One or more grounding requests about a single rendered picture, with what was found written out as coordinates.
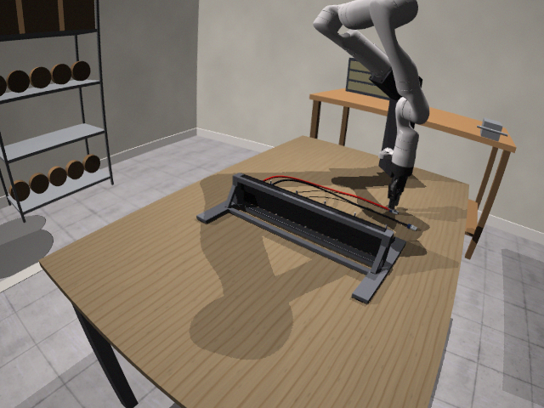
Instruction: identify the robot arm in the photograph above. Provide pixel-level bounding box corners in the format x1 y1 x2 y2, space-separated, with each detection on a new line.
313 0 429 167

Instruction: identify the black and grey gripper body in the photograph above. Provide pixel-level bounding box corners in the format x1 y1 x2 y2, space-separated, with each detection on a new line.
390 161 413 190

